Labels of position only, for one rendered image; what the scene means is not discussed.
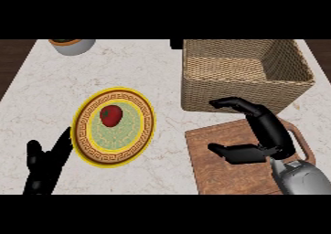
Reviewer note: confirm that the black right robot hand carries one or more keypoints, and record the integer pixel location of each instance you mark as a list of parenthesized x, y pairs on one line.
[(268, 131)]

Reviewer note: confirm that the tan wicker basket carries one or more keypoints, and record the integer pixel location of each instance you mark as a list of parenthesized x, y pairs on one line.
[(244, 73)]

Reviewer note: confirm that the grey pot with orange rim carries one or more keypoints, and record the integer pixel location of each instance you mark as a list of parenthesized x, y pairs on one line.
[(73, 46)]

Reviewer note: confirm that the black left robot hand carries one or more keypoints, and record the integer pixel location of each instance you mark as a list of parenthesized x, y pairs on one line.
[(45, 164)]

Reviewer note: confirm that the brown wooden cutting board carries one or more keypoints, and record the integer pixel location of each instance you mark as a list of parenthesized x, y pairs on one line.
[(231, 161)]

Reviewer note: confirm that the red tomato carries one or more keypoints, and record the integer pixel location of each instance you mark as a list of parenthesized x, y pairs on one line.
[(111, 115)]

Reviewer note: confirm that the yellow patterned round plate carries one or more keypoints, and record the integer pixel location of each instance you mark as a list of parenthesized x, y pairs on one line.
[(114, 127)]

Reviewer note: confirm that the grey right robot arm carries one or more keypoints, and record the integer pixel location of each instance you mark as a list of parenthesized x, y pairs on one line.
[(302, 178)]

